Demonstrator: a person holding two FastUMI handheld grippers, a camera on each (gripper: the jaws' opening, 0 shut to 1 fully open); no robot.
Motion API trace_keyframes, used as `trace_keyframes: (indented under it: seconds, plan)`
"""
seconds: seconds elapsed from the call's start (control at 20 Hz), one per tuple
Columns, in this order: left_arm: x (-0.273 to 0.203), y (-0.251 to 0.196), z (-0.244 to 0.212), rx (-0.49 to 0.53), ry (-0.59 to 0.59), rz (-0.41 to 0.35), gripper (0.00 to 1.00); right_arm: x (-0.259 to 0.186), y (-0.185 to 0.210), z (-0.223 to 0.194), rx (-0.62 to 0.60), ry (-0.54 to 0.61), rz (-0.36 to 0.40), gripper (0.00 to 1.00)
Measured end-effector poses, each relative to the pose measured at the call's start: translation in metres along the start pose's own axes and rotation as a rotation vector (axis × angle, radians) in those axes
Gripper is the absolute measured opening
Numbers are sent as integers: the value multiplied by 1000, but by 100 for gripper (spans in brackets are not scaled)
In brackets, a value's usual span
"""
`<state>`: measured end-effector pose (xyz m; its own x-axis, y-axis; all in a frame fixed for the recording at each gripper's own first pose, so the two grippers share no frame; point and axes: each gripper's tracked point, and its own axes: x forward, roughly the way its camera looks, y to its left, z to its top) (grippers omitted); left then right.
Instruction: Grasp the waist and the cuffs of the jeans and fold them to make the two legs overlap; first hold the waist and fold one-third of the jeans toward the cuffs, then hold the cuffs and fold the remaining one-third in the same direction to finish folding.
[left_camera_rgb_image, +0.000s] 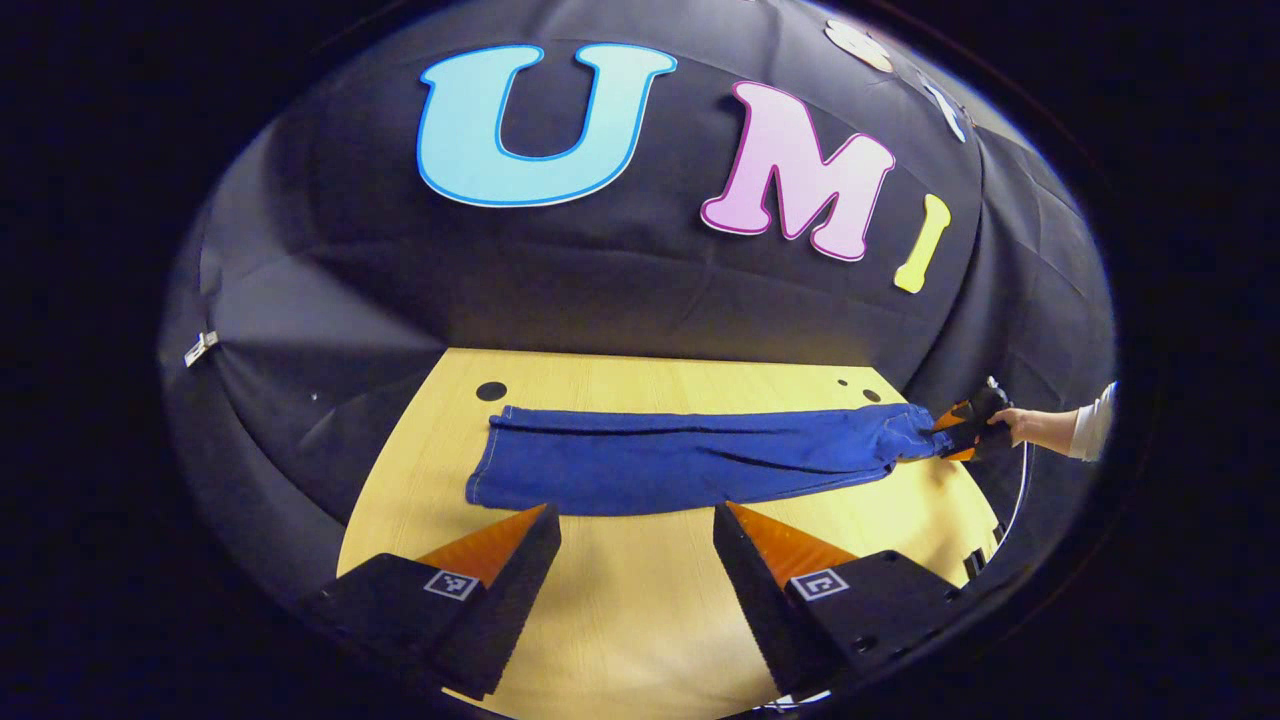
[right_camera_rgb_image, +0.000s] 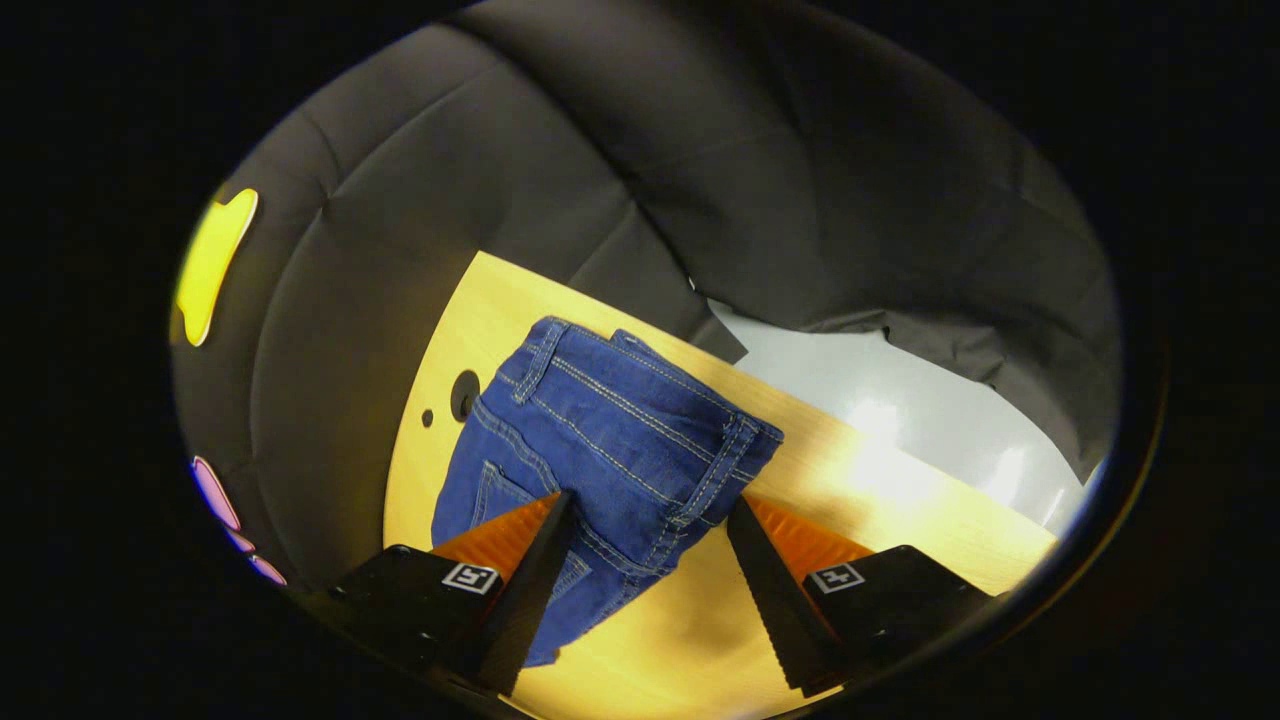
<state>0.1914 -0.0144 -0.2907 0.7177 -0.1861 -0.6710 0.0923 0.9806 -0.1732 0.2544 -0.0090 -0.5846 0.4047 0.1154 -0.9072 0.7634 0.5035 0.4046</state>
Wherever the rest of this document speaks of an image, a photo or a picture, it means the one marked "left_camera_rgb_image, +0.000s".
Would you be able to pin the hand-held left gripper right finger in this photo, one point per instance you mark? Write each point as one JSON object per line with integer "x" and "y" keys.
{"x": 760, "y": 600}

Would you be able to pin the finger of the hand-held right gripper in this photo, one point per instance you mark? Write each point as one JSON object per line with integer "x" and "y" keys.
{"x": 957, "y": 432}

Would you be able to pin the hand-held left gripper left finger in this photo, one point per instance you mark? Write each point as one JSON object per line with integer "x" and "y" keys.
{"x": 500, "y": 600}

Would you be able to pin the blue jeans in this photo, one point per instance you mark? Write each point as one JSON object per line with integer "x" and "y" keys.
{"x": 680, "y": 460}

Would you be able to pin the black table edge clamp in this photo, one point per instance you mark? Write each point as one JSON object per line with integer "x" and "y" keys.
{"x": 978, "y": 560}

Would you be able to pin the black backdrop cloth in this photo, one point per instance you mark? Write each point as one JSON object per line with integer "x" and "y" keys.
{"x": 600, "y": 280}

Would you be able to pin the white cloth clip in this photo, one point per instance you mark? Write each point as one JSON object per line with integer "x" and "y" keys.
{"x": 200, "y": 347}

